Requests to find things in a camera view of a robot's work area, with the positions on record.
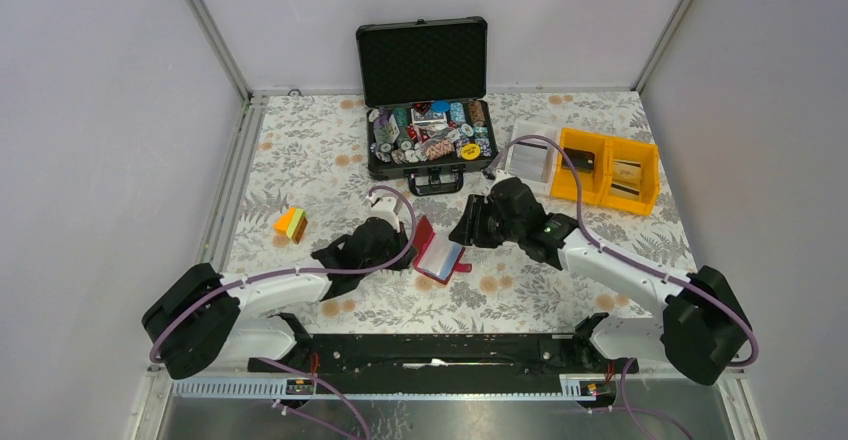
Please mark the yellow bin left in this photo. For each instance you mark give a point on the yellow bin left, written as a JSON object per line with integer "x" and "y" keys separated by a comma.
{"x": 564, "y": 185}

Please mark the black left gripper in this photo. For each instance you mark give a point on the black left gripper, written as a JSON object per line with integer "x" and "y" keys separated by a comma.
{"x": 404, "y": 261}

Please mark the white slotted cable duct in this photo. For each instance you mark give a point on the white slotted cable duct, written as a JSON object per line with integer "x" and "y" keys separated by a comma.
{"x": 550, "y": 388}

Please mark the yellow bin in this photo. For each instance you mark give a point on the yellow bin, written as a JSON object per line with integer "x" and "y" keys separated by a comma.
{"x": 564, "y": 185}
{"x": 647, "y": 154}

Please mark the beige cards in yellow bin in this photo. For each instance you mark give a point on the beige cards in yellow bin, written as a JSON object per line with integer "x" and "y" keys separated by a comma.
{"x": 626, "y": 179}

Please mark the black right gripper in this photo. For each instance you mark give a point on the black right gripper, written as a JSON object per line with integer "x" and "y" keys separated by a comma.
{"x": 481, "y": 205}

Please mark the orange green sticky note block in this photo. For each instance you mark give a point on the orange green sticky note block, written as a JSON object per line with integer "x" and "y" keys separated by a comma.
{"x": 292, "y": 224}

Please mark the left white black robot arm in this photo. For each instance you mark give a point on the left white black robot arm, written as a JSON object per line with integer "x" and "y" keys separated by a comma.
{"x": 207, "y": 318}

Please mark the white plastic bin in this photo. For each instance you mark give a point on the white plastic bin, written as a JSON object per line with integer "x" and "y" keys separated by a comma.
{"x": 524, "y": 128}

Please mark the yellow round dealer chip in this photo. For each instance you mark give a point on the yellow round dealer chip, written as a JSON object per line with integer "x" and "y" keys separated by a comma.
{"x": 470, "y": 151}

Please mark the floral patterned table mat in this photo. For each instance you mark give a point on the floral patterned table mat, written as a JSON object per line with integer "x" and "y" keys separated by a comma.
{"x": 312, "y": 153}

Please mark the black poker chip case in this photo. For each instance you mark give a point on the black poker chip case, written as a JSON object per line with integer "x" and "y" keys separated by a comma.
{"x": 424, "y": 84}

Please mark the cards in white bin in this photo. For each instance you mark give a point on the cards in white bin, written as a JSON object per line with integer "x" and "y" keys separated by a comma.
{"x": 529, "y": 160}

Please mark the black card in yellow bin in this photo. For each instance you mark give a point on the black card in yellow bin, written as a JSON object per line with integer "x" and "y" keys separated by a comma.
{"x": 582, "y": 161}

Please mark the yellow bin right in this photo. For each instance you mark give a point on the yellow bin right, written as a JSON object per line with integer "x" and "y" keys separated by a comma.
{"x": 647, "y": 154}

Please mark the red leather card holder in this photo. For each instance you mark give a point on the red leather card holder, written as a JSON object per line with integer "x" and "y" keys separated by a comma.
{"x": 437, "y": 257}

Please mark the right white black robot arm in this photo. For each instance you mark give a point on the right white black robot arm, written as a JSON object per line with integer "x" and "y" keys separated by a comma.
{"x": 697, "y": 324}

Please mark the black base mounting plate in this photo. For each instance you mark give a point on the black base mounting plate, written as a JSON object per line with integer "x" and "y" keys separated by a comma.
{"x": 396, "y": 359}

